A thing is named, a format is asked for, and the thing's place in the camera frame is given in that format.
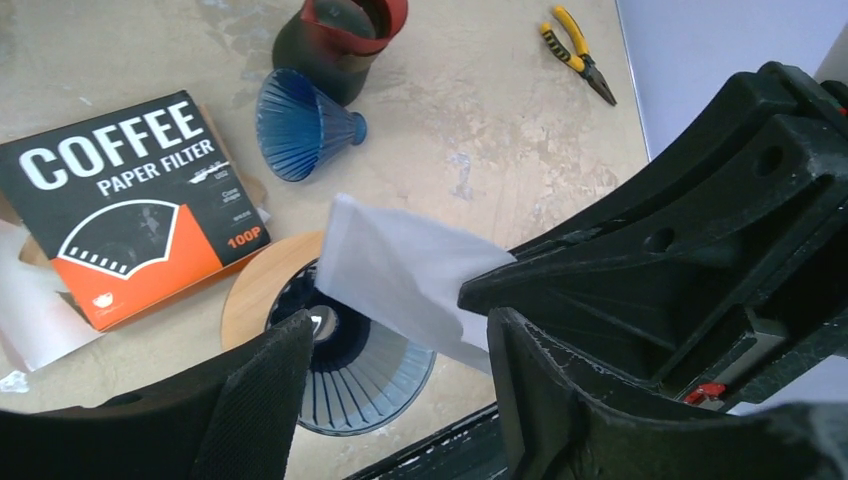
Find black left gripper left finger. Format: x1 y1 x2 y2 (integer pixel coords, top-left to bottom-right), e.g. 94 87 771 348
1 310 313 479

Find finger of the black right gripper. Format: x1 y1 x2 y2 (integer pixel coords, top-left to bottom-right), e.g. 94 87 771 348
458 62 847 403

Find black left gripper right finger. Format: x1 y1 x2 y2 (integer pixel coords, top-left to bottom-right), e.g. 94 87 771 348
487 308 847 479

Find wooden dripper ring holder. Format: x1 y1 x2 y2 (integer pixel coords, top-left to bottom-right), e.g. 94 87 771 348
220 231 324 351

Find blue glass dripper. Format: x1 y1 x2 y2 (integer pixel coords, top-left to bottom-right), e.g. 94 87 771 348
264 260 437 437
256 68 368 182

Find white paper coffee filter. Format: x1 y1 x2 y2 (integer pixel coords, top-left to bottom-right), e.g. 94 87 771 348
315 194 516 374

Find dark carafe with red rim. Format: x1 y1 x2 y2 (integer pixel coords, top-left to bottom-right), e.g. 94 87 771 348
271 0 409 106

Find white paper coffee filters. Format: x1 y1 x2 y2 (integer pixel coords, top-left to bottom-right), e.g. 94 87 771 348
1 199 101 372

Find black orange coffee filter box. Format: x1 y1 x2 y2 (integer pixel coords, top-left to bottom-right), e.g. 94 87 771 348
1 90 270 332

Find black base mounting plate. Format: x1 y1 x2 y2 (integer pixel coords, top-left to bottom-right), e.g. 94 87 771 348
349 403 509 480

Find yellow black pliers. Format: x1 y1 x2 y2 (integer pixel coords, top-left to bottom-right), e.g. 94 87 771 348
539 5 617 106

